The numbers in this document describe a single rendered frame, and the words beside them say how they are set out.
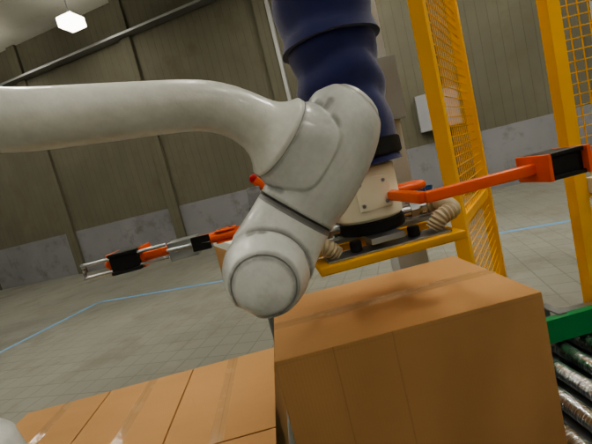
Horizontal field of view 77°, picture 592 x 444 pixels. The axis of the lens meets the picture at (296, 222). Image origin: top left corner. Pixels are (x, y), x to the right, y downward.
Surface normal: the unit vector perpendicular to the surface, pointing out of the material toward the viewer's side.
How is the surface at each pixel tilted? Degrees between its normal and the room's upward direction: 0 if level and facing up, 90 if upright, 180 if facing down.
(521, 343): 90
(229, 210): 90
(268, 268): 85
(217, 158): 90
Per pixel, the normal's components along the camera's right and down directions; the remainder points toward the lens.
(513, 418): 0.06, 0.11
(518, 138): -0.25, 0.18
